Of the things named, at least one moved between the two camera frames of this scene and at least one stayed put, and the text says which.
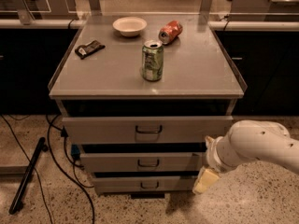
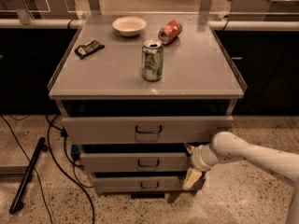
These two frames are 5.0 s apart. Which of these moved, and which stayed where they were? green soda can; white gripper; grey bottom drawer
Moved: white gripper
Stayed: green soda can; grey bottom drawer
